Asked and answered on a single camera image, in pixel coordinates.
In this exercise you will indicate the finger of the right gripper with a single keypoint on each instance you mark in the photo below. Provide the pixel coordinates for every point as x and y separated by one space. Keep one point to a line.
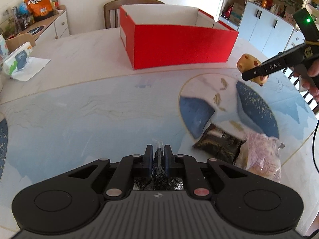
270 66

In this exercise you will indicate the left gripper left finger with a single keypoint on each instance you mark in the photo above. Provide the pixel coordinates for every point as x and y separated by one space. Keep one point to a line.
136 167

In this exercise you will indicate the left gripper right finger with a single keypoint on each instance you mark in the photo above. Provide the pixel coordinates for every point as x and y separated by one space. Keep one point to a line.
189 171

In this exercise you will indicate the yellow spotted dog toy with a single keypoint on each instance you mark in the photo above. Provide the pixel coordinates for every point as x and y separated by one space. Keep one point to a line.
248 62

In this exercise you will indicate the dark brown snack packet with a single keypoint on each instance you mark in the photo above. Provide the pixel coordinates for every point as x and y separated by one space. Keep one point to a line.
219 144

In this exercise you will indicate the pink noodle packet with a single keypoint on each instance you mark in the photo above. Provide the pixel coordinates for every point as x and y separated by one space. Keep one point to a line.
260 155

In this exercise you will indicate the white blue wardrobe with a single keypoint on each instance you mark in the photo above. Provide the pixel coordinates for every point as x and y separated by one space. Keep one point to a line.
266 24

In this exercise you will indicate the red cardboard box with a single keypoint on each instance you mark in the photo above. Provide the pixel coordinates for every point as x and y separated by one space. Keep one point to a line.
156 35

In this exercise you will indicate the wet wipes pack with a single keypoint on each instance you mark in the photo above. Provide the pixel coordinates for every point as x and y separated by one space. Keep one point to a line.
19 65

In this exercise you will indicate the white drawer cabinet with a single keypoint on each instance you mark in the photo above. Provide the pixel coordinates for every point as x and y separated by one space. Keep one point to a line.
52 28

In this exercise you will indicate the brown wooden chair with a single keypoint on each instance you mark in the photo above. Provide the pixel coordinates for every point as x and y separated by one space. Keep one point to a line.
111 10

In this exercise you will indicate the red lid jar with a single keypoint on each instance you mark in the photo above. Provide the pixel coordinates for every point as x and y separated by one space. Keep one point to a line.
55 3

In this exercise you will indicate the glass terrarium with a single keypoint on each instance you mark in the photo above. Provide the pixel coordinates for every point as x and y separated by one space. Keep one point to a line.
14 20

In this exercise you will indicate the orange snack bag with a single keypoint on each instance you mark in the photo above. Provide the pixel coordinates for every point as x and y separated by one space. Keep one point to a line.
40 9

